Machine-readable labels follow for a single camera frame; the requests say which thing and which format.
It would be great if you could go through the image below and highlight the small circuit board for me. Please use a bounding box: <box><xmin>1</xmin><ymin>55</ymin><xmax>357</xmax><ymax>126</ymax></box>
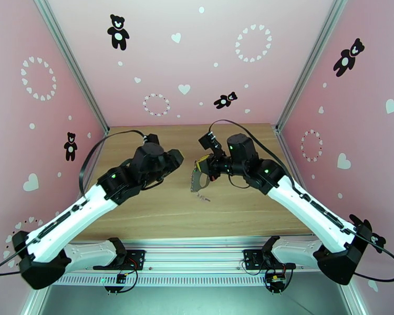
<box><xmin>103</xmin><ymin>272</ymin><xmax>133</xmax><ymax>296</ymax></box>
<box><xmin>265</xmin><ymin>270</ymin><xmax>288</xmax><ymax>295</ymax></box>

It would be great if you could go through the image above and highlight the aluminium side rail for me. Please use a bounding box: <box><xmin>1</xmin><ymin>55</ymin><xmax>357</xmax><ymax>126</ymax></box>
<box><xmin>72</xmin><ymin>127</ymin><xmax>111</xmax><ymax>210</ymax></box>
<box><xmin>274</xmin><ymin>125</ymin><xmax>303</xmax><ymax>180</ymax></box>

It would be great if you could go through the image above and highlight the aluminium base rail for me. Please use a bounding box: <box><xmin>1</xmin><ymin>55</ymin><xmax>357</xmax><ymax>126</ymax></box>
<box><xmin>52</xmin><ymin>236</ymin><xmax>321</xmax><ymax>287</ymax></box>

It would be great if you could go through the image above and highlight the aluminium corner post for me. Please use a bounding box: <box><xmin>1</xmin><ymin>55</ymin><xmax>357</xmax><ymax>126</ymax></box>
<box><xmin>31</xmin><ymin>0</ymin><xmax>111</xmax><ymax>134</ymax></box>
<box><xmin>275</xmin><ymin>0</ymin><xmax>349</xmax><ymax>133</ymax></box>

